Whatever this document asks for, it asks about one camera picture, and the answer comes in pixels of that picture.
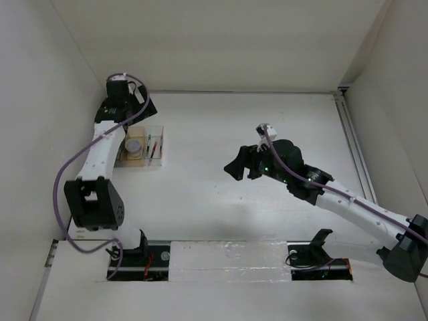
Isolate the green pen refill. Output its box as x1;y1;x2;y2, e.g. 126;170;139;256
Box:
145;134;151;158

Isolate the amber plastic bin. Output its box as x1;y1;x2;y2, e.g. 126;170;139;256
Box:
115;126;148;167

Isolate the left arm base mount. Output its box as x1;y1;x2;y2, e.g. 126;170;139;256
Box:
106;235;171;282

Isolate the clear jar of paper clips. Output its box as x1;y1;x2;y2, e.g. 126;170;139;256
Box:
124;138;142;157

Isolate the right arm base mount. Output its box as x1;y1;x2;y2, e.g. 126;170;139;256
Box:
285;229;353;282

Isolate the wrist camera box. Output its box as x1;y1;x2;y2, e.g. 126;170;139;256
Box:
106;73;128;82
256;123;277;150

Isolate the clear plastic bin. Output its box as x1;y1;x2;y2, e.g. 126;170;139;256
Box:
143;126;164;167

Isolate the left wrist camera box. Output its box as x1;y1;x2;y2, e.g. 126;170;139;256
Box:
106;73;128;82

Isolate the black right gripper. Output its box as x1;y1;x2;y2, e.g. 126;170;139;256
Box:
223;140;291;185

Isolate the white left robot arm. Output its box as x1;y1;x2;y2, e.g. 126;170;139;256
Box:
64;73;157;265

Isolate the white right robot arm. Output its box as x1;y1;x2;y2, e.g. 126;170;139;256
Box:
223;139;427;282

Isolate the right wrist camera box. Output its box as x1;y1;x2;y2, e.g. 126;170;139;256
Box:
256;123;277;150

